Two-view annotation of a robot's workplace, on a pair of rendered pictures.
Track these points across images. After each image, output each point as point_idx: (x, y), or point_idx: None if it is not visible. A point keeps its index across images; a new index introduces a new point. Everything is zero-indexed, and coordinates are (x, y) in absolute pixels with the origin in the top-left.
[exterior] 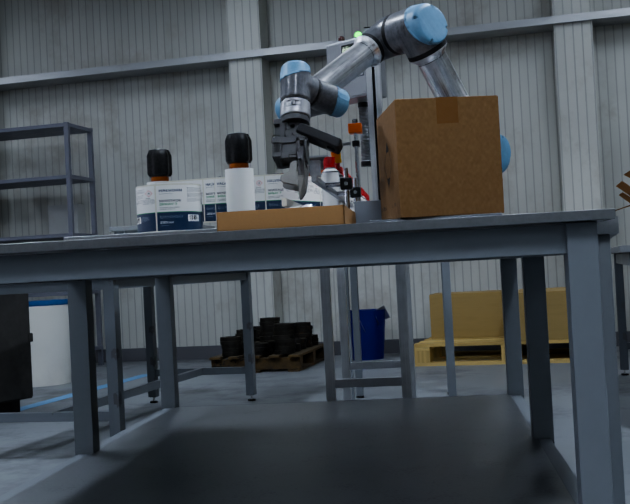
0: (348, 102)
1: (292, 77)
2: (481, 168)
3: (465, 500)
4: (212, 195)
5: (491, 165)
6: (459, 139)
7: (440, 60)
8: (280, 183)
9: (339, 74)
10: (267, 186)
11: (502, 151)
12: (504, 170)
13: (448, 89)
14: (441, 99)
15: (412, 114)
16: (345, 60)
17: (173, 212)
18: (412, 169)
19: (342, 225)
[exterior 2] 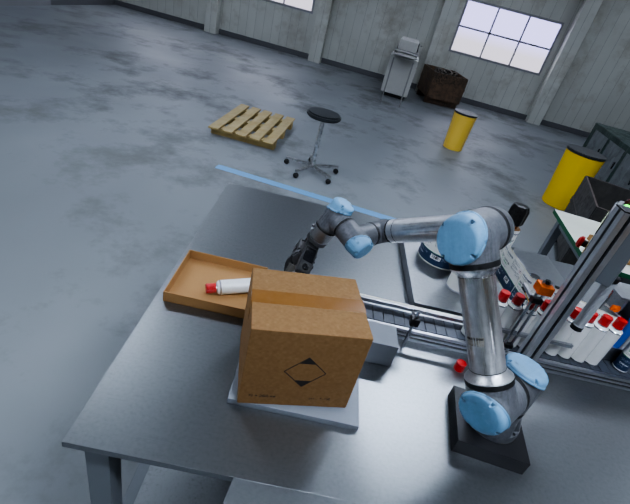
0: (353, 252)
1: (325, 209)
2: (242, 361)
3: (200, 477)
4: (503, 256)
5: (242, 367)
6: (246, 330)
7: (462, 282)
8: (526, 283)
9: (411, 229)
10: (521, 278)
11: (483, 416)
12: (480, 432)
13: (462, 314)
14: (251, 293)
15: (250, 286)
16: (426, 222)
17: (425, 246)
18: (244, 318)
19: (154, 298)
